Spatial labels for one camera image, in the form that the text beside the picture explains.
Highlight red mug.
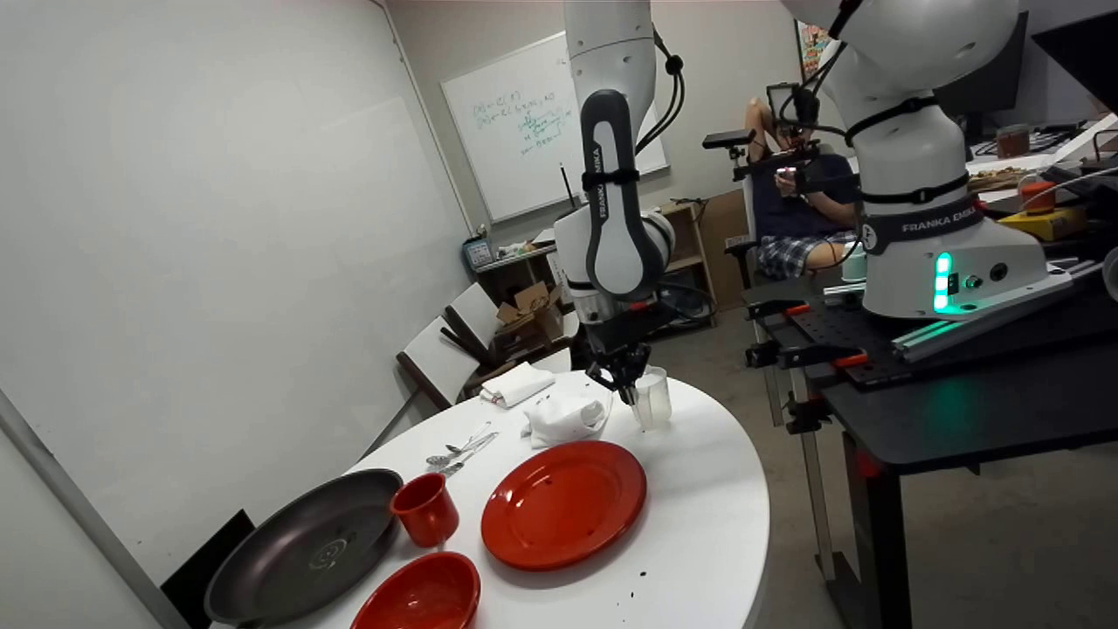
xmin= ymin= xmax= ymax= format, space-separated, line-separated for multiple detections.
xmin=388 ymin=469 xmax=465 ymax=552

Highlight silver metal rail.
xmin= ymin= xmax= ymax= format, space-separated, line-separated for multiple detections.
xmin=893 ymin=254 xmax=1107 ymax=360

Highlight dark frying pan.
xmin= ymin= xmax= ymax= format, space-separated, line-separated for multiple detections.
xmin=203 ymin=464 xmax=409 ymax=629

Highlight dark storage bin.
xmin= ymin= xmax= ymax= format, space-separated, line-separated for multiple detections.
xmin=658 ymin=273 xmax=707 ymax=321

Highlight wooden shelf unit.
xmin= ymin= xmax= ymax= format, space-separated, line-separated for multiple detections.
xmin=649 ymin=203 xmax=724 ymax=337

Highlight clear plastic jar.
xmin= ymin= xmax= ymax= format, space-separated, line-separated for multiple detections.
xmin=628 ymin=363 xmax=678 ymax=437

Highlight silver spoon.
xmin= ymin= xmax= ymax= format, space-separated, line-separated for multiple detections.
xmin=422 ymin=428 xmax=502 ymax=469
xmin=436 ymin=445 xmax=481 ymax=474

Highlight yellow box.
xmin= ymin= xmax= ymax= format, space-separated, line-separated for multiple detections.
xmin=999 ymin=205 xmax=1093 ymax=244

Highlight seated person dark shirt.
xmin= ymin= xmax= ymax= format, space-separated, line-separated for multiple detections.
xmin=746 ymin=84 xmax=868 ymax=285

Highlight brown cardboard box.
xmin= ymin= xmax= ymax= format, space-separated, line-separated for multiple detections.
xmin=495 ymin=279 xmax=562 ymax=346

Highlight white whiteboard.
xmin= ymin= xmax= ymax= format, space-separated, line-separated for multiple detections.
xmin=440 ymin=27 xmax=674 ymax=226

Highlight blue container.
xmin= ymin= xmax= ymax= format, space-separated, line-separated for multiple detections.
xmin=462 ymin=231 xmax=502 ymax=279

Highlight dark low side table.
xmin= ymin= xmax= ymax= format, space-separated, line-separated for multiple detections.
xmin=470 ymin=238 xmax=568 ymax=307

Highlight black robot desk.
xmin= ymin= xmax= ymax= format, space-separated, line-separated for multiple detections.
xmin=746 ymin=258 xmax=1118 ymax=629

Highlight black monitor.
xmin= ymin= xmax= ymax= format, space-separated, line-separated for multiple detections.
xmin=1029 ymin=9 xmax=1118 ymax=119

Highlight orange black clamp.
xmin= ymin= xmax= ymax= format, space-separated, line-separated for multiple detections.
xmin=746 ymin=294 xmax=823 ymax=370
xmin=784 ymin=346 xmax=877 ymax=437

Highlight red plate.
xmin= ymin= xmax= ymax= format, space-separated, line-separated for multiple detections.
xmin=479 ymin=437 xmax=649 ymax=572

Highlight red bowl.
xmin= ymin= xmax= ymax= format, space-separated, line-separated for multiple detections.
xmin=350 ymin=550 xmax=487 ymax=629

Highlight colourful wall poster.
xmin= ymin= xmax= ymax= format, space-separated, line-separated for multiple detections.
xmin=790 ymin=11 xmax=838 ymax=84

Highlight black flat panel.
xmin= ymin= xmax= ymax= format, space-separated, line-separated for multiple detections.
xmin=159 ymin=508 xmax=260 ymax=629

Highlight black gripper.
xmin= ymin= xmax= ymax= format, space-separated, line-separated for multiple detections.
xmin=569 ymin=303 xmax=658 ymax=410

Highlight wooden chair white cushions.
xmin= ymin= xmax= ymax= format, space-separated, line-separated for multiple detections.
xmin=400 ymin=279 xmax=507 ymax=410

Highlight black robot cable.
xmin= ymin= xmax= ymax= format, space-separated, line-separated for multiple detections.
xmin=642 ymin=25 xmax=693 ymax=160

